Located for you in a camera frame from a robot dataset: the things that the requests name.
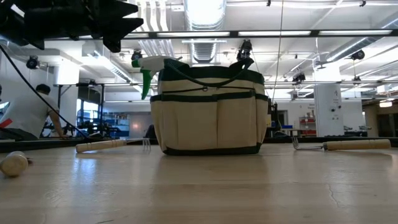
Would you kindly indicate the shelf with red bins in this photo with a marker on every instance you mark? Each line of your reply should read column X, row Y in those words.
column 308, row 120

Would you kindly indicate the cream green gardening tote bag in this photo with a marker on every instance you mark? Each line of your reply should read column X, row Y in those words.
column 192, row 124

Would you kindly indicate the black metal workstation frame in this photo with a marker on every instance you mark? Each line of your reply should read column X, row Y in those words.
column 102, row 109

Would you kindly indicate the person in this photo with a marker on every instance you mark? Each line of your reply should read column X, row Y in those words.
column 28, row 115

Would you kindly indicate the silver ceiling air duct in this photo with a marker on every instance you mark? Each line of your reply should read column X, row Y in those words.
column 205, row 18

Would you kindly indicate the black aluminium table frame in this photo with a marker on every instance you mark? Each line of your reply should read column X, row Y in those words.
column 46, row 144

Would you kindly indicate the long linear ceiling light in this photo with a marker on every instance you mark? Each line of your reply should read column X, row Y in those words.
column 273, row 33

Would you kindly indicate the white pillar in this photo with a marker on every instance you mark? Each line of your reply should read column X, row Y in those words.
column 328, row 109

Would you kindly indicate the red white strip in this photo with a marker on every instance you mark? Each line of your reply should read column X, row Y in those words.
column 4, row 123

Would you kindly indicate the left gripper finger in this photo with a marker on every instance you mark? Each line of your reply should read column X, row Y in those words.
column 115, row 31
column 115, row 9

